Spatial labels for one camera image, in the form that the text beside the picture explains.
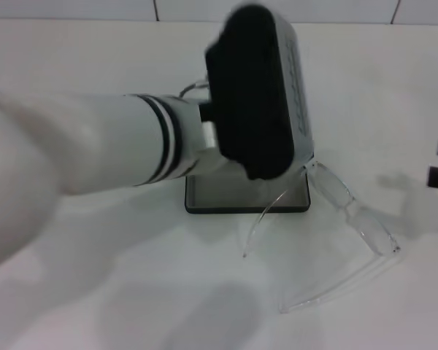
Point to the clear transparent glasses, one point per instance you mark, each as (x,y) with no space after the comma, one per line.
(345,198)

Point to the black glasses case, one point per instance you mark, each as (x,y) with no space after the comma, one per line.
(219,209)

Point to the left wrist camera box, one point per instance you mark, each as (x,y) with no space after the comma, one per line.
(252,91)

